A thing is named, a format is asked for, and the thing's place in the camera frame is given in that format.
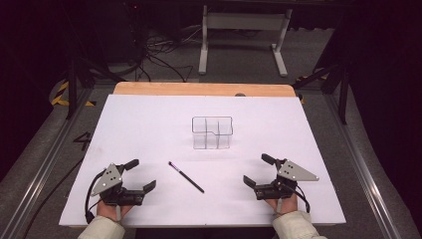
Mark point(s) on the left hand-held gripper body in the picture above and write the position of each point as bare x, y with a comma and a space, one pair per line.
107, 181

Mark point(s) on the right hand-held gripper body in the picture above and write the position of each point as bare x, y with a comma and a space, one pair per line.
293, 173

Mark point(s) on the black pen with purple end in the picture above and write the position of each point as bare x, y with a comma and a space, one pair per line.
186, 177

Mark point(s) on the clear plastic divided organizer box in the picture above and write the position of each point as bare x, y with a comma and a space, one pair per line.
212, 132

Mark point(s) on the person's left hand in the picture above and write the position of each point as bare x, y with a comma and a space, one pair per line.
108, 211

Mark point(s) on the person's right hand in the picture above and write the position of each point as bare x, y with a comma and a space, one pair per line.
288, 204

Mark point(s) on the white table cover sheet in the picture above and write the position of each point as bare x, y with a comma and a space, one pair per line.
212, 205

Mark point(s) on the dark round table grommet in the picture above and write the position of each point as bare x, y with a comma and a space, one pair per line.
240, 95

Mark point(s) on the black tripod stand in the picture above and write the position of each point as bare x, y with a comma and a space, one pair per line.
343, 96
72, 86

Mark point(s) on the yellow and black floor tape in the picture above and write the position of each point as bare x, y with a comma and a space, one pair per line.
59, 96

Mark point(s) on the aluminium floor rail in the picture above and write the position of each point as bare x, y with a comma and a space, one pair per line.
46, 156
361, 166

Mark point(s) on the white metal desk frame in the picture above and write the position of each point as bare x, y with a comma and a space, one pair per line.
245, 21

